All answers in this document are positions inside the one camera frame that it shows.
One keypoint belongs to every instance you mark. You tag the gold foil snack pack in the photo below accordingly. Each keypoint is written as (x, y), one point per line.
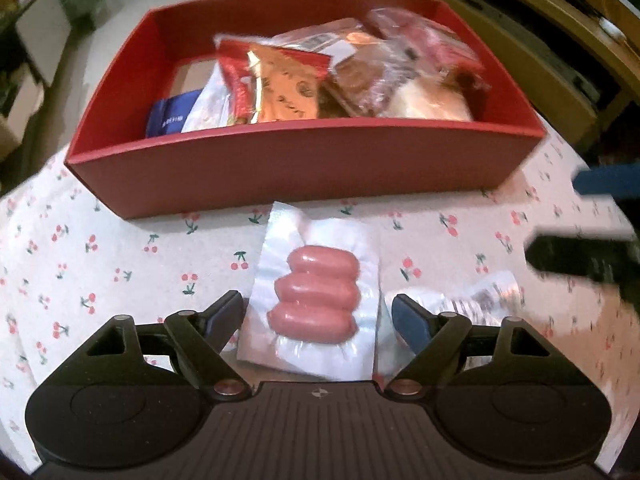
(286, 83)

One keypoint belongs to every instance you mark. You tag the cherry print tablecloth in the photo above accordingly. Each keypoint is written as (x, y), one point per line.
(68, 264)

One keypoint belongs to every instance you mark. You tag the clear pack pale cake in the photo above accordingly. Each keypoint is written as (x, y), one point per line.
(428, 98)

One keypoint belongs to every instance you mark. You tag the vacuum packed pink sausages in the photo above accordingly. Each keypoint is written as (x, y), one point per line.
(313, 308)

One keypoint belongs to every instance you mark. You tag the white green label pack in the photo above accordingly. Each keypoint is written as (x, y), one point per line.
(212, 108)

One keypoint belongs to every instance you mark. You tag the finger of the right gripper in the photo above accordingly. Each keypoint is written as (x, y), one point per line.
(614, 180)

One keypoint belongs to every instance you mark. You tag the blue wafer biscuit pack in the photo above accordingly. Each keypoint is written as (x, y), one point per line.
(167, 116)

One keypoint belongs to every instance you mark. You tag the red Trolli gummy pack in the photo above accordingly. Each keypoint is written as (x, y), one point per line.
(232, 57)

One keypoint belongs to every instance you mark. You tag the clear pack red candies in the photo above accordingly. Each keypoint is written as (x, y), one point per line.
(413, 45)

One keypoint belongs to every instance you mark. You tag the red cardboard box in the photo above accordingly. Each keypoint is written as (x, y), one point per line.
(138, 177)

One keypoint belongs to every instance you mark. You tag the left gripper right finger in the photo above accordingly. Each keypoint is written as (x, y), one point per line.
(434, 338)

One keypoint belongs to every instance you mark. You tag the brown waffle snack pack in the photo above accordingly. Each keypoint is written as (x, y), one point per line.
(347, 81)

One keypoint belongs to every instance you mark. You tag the long dark side table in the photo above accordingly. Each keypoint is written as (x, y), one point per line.
(33, 39)

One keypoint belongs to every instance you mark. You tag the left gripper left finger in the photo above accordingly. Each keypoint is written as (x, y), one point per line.
(199, 337)

